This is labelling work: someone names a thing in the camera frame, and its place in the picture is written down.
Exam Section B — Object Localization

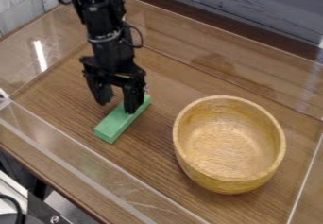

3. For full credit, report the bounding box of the clear acrylic tray wall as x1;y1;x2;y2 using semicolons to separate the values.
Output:
0;0;323;224

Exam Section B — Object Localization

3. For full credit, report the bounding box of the black cable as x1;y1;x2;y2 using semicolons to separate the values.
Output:
0;193;23;224

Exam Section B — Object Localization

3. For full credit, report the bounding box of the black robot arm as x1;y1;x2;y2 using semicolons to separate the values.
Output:
59;0;147;114

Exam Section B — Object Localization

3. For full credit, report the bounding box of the green rectangular block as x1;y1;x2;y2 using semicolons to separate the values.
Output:
93;95;151;144

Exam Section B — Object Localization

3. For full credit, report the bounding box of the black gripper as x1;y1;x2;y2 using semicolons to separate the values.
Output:
79;28;149;115

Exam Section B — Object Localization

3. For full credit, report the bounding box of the black metal stand base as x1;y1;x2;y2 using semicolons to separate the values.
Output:
24;194;65;224

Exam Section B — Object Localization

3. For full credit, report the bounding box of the brown wooden bowl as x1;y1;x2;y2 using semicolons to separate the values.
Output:
173;95;287;195

